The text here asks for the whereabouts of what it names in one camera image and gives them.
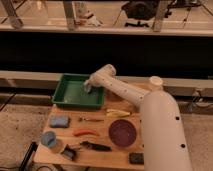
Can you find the yellow banana peel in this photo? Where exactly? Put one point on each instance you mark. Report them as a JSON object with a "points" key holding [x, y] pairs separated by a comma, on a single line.
{"points": [[117, 113]]}

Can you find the green plastic tray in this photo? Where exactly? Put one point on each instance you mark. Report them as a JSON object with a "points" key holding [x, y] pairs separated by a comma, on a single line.
{"points": [[70, 93]]}

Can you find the white grey towel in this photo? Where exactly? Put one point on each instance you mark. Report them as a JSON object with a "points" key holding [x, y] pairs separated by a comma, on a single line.
{"points": [[87, 86]]}

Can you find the black rectangular block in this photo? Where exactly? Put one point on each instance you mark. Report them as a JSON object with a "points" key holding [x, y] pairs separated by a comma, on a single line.
{"points": [[136, 158]]}

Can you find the black office chair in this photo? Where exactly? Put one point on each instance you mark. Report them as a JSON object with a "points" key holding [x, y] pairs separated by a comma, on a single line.
{"points": [[140, 10]]}

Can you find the black binder clip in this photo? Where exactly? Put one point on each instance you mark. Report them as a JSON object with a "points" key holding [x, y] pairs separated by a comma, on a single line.
{"points": [[70, 153]]}

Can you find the red chili pepper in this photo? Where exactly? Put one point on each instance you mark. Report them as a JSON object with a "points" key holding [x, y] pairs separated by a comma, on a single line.
{"points": [[82, 132]]}

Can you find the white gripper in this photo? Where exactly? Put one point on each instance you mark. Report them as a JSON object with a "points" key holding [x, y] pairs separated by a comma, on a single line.
{"points": [[95, 80]]}

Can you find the black handled tool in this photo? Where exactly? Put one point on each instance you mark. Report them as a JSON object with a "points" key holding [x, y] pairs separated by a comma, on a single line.
{"points": [[94, 146]]}

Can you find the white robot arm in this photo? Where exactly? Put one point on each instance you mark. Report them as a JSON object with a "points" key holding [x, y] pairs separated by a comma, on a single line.
{"points": [[165, 146]]}

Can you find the blue sponge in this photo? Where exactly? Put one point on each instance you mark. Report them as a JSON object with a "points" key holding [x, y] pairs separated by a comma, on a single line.
{"points": [[59, 121]]}

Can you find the black bar on floor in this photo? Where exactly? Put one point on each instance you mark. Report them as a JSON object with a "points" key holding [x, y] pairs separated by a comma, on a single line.
{"points": [[32, 148]]}

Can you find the small brown utensil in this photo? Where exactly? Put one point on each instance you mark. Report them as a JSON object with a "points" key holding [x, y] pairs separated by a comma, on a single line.
{"points": [[81, 119]]}

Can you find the purple plate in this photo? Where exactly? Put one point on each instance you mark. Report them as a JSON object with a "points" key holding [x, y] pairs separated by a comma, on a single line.
{"points": [[122, 133]]}

